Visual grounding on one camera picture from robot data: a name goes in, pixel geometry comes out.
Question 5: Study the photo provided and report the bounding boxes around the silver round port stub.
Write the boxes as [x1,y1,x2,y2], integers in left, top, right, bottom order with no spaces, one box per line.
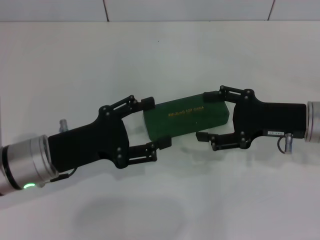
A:
[58,118,70,133]

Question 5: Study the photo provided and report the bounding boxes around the green glasses case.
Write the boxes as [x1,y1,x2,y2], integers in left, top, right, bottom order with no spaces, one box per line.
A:
[143,92,231,143]

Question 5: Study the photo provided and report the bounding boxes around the right arm cable with plug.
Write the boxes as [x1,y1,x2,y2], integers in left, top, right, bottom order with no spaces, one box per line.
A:
[277,133,295,155]

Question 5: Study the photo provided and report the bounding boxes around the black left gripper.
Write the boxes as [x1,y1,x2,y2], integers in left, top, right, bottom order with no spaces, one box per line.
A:
[47,94,173,174]

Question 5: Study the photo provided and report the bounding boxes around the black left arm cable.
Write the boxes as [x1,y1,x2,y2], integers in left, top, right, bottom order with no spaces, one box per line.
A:
[37,167,77,189]

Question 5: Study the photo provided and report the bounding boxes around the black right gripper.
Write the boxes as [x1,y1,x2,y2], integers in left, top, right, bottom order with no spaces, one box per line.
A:
[195,84,308,152]

